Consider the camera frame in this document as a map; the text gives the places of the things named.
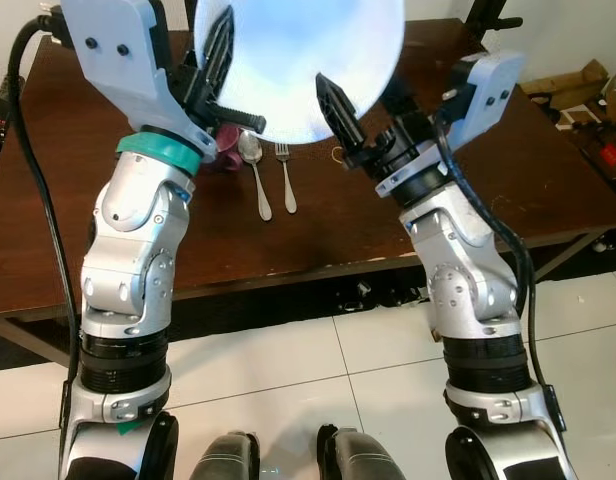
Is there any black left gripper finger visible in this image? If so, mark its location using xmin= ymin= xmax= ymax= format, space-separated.
xmin=210 ymin=100 xmax=268 ymax=134
xmin=201 ymin=8 xmax=237 ymax=97

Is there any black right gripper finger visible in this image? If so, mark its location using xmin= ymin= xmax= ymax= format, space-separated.
xmin=315 ymin=73 xmax=370 ymax=152
xmin=381 ymin=76 xmax=421 ymax=120

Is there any white round plate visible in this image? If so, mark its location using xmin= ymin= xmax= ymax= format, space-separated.
xmin=193 ymin=0 xmax=407 ymax=147

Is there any silver spoon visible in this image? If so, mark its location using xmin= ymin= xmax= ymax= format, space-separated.
xmin=237 ymin=130 xmax=275 ymax=223

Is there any purple mug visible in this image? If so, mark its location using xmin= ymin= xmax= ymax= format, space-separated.
xmin=213 ymin=122 xmax=248 ymax=174

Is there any silver fork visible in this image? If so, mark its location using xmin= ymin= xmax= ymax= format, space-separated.
xmin=274 ymin=142 xmax=300 ymax=215

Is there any black stand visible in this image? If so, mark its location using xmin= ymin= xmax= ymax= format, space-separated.
xmin=465 ymin=0 xmax=525 ymax=57

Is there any dark brown wooden table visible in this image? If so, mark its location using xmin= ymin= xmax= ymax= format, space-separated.
xmin=0 ymin=17 xmax=616 ymax=367

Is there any brown cardboard box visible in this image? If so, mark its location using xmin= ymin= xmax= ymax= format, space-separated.
xmin=522 ymin=59 xmax=610 ymax=128

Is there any robot right leg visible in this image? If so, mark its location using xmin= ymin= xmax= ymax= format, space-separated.
xmin=317 ymin=424 xmax=410 ymax=480

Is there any robot leg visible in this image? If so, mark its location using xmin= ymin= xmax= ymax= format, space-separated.
xmin=188 ymin=430 xmax=262 ymax=480
xmin=317 ymin=424 xmax=410 ymax=480

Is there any robot left leg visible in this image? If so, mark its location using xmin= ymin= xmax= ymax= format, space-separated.
xmin=188 ymin=430 xmax=262 ymax=480

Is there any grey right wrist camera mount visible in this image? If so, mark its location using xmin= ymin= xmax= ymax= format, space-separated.
xmin=373 ymin=52 xmax=527 ymax=197

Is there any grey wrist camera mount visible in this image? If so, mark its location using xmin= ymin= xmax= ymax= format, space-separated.
xmin=60 ymin=0 xmax=221 ymax=153
xmin=373 ymin=52 xmax=527 ymax=197

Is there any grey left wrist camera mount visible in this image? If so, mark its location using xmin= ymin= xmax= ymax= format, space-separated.
xmin=60 ymin=0 xmax=221 ymax=153

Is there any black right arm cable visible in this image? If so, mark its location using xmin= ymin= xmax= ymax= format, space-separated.
xmin=436 ymin=118 xmax=567 ymax=433

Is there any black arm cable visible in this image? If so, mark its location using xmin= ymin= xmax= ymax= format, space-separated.
xmin=436 ymin=118 xmax=567 ymax=433
xmin=3 ymin=14 xmax=85 ymax=401

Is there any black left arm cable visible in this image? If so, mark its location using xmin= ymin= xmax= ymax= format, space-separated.
xmin=3 ymin=14 xmax=85 ymax=401

